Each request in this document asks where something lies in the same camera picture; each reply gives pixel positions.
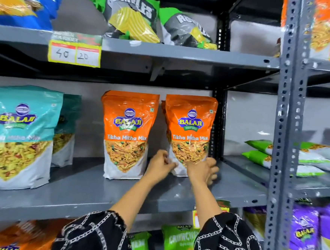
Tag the green white snack packet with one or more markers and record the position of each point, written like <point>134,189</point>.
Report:
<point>257,158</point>
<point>326,150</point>
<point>262,145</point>

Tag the grey metal shelf rack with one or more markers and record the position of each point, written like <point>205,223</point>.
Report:
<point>92,189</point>

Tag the green crunchy snack packet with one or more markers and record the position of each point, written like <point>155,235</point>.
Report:
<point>140,247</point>
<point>179,242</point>

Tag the person's left forearm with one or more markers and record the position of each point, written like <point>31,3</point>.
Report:
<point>136,197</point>

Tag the person's right fingers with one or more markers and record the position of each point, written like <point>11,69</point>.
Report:
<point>213,170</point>

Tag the black patterned left sleeve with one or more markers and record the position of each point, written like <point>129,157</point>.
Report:
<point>92,236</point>

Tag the person's left fingers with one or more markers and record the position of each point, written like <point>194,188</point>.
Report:
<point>170,165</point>

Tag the person's right forearm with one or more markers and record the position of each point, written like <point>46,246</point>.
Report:
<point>203,202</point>

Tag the black patterned sleeve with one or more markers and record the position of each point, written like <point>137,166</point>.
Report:
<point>92,236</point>
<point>230,243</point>

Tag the green black chips packet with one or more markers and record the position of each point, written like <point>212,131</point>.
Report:
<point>130,16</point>
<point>183,29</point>

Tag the teal snack mix packet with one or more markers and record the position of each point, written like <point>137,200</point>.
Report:
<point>66,128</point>
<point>20,136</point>

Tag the black patterned right sleeve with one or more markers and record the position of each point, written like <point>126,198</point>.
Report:
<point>230,243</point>

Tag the person's right hand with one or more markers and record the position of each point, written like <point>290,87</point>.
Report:
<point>201,171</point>

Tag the person's left hand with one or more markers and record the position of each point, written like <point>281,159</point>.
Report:
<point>157,168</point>

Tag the orange snack mix packet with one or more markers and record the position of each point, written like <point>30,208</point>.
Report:
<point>190,125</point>
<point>127,132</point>
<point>164,112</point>
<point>19,237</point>

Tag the yellow red price label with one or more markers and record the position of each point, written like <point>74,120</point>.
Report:
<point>74,53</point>

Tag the blue chips packet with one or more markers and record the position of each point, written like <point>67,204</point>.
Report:
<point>21,0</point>

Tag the grey perforated shelf rack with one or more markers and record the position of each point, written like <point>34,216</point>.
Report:
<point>289,109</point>

